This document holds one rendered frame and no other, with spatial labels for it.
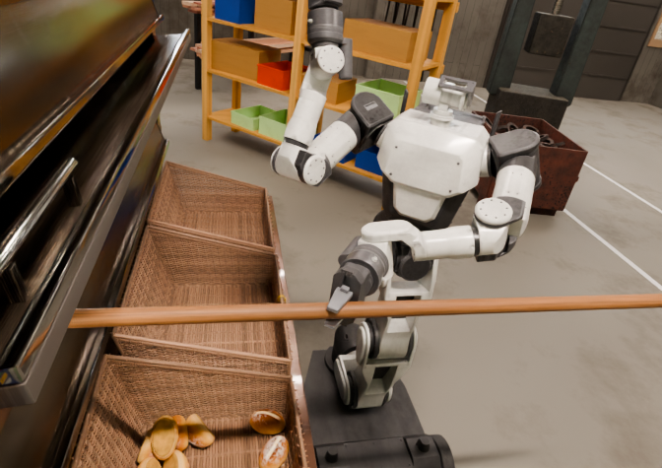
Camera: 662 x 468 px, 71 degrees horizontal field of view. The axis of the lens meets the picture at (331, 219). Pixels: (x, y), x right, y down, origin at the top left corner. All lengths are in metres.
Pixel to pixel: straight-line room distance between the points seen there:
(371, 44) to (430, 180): 2.57
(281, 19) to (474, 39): 5.84
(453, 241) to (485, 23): 8.62
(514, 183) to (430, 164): 0.21
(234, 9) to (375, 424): 3.54
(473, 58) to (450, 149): 8.39
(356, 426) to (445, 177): 1.13
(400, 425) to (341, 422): 0.24
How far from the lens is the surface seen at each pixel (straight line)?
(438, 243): 1.02
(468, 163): 1.22
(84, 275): 0.59
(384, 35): 3.67
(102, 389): 1.23
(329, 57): 1.15
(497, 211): 1.05
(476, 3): 9.40
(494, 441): 2.37
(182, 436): 1.35
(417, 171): 1.24
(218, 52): 4.68
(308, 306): 0.82
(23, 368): 0.46
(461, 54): 9.45
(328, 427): 1.97
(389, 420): 2.04
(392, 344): 1.61
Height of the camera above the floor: 1.74
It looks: 29 degrees down
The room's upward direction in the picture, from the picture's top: 8 degrees clockwise
